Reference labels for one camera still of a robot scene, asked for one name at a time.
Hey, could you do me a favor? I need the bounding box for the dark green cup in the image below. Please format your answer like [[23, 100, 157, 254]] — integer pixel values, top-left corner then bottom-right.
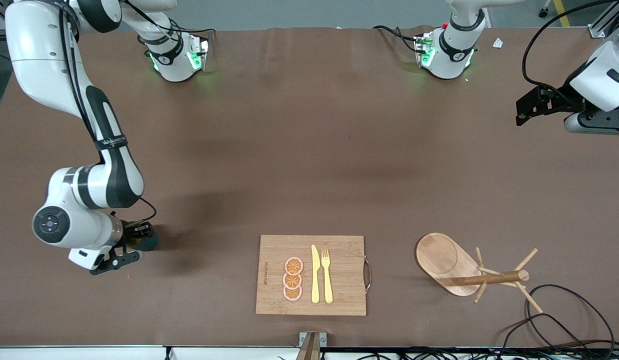
[[132, 231, 159, 252]]

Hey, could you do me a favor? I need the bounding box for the wooden mug tree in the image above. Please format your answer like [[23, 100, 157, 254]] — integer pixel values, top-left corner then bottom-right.
[[415, 232, 544, 315]]

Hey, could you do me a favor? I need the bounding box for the brown table mat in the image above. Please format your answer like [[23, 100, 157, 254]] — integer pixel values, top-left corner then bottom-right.
[[0, 25, 619, 348]]

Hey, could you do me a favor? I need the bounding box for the yellow knife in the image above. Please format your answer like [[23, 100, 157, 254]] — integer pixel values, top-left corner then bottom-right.
[[311, 244, 321, 304]]

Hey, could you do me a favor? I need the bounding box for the yellow fork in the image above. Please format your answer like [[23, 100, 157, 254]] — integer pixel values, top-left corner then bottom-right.
[[321, 249, 334, 305]]

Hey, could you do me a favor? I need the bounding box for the wooden cutting board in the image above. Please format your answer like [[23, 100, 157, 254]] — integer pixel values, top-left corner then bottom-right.
[[255, 235, 373, 317]]

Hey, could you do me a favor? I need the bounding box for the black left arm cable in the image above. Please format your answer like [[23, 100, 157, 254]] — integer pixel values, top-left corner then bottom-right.
[[521, 0, 615, 101]]

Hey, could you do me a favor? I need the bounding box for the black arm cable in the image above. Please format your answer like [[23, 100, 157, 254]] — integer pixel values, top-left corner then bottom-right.
[[521, 0, 615, 101], [59, 0, 158, 223]]

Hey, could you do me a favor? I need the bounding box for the aluminium frame profile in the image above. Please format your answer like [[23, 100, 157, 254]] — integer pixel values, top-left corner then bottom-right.
[[589, 0, 619, 39]]

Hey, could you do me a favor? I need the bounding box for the white cable duct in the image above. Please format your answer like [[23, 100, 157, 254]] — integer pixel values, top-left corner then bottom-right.
[[0, 345, 619, 360]]

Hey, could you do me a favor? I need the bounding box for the black base cable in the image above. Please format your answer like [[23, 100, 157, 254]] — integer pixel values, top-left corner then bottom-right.
[[372, 25, 421, 53], [167, 19, 216, 38]]

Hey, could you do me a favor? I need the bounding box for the black table cable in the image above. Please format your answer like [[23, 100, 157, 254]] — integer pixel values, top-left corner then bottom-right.
[[525, 284, 616, 351], [498, 315, 590, 353]]

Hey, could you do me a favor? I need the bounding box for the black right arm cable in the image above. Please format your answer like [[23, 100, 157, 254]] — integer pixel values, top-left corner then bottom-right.
[[59, 0, 158, 223]]

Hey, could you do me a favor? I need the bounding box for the aluminium camera post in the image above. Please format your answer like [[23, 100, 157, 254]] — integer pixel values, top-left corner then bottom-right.
[[295, 331, 328, 360]]

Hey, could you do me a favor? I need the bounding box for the black cable bundle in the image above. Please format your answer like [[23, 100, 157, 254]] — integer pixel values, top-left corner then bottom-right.
[[339, 346, 619, 360]]

